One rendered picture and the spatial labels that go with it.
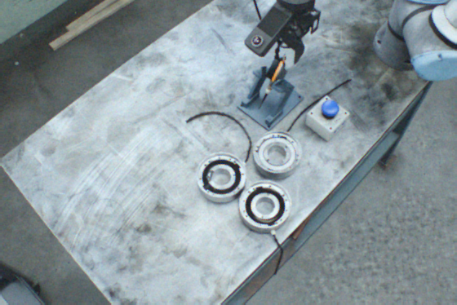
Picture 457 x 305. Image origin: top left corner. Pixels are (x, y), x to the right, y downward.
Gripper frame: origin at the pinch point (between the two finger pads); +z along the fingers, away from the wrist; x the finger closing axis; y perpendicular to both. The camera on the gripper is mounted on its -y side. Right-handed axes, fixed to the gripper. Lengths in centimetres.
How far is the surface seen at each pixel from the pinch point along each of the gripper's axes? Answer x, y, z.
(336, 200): -20, 14, 68
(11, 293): 36, -86, 70
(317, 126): -12.9, -1.5, 9.6
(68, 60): 123, -6, 92
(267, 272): -20, -21, 68
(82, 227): 8, -53, 12
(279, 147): -9.9, -11.1, 9.9
